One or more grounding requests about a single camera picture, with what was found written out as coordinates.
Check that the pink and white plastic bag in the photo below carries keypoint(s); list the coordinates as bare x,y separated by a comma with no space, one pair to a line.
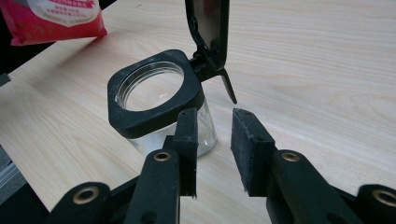
46,28

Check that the grey metal table clip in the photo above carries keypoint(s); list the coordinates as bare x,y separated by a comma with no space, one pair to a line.
3,79

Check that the aluminium floor rail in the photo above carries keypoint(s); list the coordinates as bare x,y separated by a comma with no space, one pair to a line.
9,175

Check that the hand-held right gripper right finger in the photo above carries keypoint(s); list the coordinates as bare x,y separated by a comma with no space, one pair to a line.
252,155

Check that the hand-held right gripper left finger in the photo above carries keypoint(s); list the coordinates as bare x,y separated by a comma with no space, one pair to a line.
186,149

